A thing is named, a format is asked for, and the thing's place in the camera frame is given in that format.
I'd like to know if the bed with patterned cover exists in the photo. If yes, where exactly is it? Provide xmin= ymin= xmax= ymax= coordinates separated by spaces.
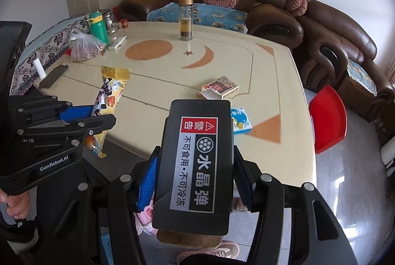
xmin=9 ymin=15 xmax=91 ymax=96

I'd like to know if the white remote control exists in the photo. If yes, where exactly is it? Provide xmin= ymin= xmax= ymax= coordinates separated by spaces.
xmin=108 ymin=36 xmax=128 ymax=50

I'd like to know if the white paper roll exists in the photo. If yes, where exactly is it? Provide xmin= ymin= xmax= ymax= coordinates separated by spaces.
xmin=33 ymin=58 xmax=47 ymax=80

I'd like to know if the white floor appliance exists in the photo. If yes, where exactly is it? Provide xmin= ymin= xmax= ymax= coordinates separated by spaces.
xmin=379 ymin=143 xmax=395 ymax=171

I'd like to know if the person's left forearm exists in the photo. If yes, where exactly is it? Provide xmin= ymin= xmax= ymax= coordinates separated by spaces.
xmin=0 ymin=212 xmax=42 ymax=265

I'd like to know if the person's left hand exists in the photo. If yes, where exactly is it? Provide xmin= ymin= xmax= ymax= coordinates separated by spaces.
xmin=0 ymin=189 xmax=31 ymax=219

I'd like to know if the clear glass jar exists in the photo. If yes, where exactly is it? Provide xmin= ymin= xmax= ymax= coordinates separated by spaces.
xmin=103 ymin=9 xmax=119 ymax=34

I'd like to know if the blue cartoon box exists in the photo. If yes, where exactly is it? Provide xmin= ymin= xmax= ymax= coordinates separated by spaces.
xmin=230 ymin=107 xmax=253 ymax=132

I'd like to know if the brown leather armchair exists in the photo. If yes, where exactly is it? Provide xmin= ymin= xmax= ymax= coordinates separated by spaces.
xmin=292 ymin=0 xmax=395 ymax=130

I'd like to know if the pink beige shoe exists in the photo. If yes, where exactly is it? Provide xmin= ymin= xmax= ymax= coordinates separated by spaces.
xmin=176 ymin=240 xmax=240 ymax=265

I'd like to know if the blue floral sofa cover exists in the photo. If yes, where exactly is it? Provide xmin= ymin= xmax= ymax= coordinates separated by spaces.
xmin=146 ymin=3 xmax=249 ymax=34

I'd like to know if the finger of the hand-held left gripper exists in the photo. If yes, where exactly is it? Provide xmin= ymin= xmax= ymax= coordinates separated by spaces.
xmin=20 ymin=114 xmax=117 ymax=149
xmin=9 ymin=95 xmax=94 ymax=127

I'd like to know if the green thermos flask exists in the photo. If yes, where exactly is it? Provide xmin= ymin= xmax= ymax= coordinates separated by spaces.
xmin=87 ymin=10 xmax=109 ymax=44

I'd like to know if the black box with white label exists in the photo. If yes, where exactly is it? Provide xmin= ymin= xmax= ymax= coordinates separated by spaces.
xmin=151 ymin=99 xmax=235 ymax=248

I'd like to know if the glass tea bottle gold lid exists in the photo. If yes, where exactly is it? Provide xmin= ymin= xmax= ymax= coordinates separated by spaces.
xmin=178 ymin=0 xmax=194 ymax=41

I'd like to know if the red plastic stool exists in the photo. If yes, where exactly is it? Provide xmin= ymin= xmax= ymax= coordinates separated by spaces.
xmin=309 ymin=85 xmax=348 ymax=154

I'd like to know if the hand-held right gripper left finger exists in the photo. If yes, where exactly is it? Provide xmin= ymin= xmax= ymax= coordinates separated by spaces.
xmin=40 ymin=146 xmax=161 ymax=265

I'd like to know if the dark brown cloth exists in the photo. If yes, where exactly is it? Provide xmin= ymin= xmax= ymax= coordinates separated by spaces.
xmin=39 ymin=64 xmax=69 ymax=89

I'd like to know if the cow print snack wrapper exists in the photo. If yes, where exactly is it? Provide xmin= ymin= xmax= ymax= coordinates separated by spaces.
xmin=85 ymin=66 xmax=132 ymax=159

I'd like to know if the clear plastic bag of nuts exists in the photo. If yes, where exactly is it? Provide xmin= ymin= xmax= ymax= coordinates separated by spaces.
xmin=70 ymin=29 xmax=107 ymax=62

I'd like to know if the blue armchair seat cover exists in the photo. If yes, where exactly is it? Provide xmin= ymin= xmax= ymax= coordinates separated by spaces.
xmin=347 ymin=60 xmax=377 ymax=96

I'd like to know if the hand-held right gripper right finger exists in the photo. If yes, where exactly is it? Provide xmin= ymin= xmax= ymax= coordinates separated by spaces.
xmin=233 ymin=145 xmax=355 ymax=265

